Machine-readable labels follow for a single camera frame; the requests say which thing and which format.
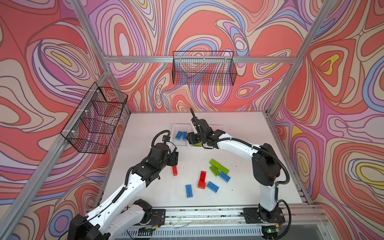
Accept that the red lego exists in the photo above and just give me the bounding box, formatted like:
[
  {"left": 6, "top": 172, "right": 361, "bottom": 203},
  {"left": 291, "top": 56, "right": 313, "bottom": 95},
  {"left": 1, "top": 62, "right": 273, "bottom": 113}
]
[
  {"left": 198, "top": 171, "right": 207, "bottom": 190},
  {"left": 172, "top": 166, "right": 178, "bottom": 177}
]

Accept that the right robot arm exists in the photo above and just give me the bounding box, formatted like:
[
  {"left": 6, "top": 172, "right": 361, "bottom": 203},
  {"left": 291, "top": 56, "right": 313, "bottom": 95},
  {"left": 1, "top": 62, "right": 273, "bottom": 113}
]
[{"left": 187, "top": 109, "right": 290, "bottom": 224}]

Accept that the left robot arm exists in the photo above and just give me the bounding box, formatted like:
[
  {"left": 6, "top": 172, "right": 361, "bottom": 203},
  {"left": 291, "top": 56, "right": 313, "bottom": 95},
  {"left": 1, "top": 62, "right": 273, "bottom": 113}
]
[{"left": 67, "top": 143, "right": 179, "bottom": 240}]

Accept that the right white bin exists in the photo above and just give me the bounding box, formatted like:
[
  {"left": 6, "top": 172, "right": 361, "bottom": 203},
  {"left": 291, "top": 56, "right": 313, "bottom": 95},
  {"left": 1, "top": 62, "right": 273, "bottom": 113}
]
[{"left": 210, "top": 125, "right": 224, "bottom": 132}]

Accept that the left white bin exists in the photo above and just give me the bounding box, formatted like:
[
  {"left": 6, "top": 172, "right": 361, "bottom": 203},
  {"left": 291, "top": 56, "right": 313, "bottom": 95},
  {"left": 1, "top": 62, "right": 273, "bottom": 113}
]
[{"left": 171, "top": 124, "right": 192, "bottom": 147}]

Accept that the green lego long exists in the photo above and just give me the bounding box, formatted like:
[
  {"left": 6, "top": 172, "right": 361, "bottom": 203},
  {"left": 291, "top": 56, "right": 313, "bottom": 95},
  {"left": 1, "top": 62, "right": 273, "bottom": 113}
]
[{"left": 210, "top": 159, "right": 230, "bottom": 175}]

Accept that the blue lego under pile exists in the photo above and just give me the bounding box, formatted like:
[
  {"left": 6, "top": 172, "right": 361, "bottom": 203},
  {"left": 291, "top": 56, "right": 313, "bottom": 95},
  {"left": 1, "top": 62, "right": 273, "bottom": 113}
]
[{"left": 219, "top": 172, "right": 231, "bottom": 183}]

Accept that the black wire basket back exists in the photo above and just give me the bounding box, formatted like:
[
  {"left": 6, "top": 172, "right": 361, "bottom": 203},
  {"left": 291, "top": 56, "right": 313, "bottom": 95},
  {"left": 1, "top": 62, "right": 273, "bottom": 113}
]
[{"left": 172, "top": 50, "right": 238, "bottom": 86}]

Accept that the black wire basket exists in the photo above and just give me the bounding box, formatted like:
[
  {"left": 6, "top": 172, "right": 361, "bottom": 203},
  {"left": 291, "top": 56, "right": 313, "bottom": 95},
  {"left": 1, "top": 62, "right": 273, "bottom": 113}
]
[
  {"left": 172, "top": 50, "right": 238, "bottom": 86},
  {"left": 61, "top": 83, "right": 128, "bottom": 154}
]

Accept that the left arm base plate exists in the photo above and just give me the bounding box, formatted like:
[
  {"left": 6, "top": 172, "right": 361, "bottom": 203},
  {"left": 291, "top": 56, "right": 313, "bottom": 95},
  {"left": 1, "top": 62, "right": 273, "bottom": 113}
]
[{"left": 135, "top": 209, "right": 166, "bottom": 227}]

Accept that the black wire basket left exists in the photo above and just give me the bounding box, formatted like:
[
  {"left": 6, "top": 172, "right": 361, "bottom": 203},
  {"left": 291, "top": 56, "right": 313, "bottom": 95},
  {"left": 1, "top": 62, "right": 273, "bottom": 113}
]
[{"left": 61, "top": 83, "right": 128, "bottom": 154}]

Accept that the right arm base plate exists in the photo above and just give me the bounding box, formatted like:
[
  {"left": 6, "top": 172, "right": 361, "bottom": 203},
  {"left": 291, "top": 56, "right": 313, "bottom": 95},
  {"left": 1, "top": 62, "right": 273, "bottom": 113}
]
[{"left": 240, "top": 207, "right": 286, "bottom": 225}]

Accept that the aluminium front rail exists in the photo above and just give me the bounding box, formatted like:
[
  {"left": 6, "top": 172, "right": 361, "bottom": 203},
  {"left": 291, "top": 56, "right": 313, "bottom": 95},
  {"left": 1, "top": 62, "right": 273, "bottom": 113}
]
[{"left": 127, "top": 204, "right": 330, "bottom": 231}]

